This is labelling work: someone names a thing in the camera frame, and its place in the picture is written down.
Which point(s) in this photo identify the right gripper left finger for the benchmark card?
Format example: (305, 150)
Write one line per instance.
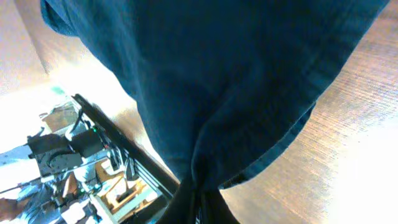
(182, 208)

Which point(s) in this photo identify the black aluminium frame rail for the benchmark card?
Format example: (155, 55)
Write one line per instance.
(146, 165)

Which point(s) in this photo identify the background equipment clutter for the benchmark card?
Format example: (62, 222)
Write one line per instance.
(82, 176)

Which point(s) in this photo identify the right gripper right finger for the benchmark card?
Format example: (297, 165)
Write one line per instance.
(214, 209)

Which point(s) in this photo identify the dark teal shorts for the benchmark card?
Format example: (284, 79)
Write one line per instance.
(222, 86)

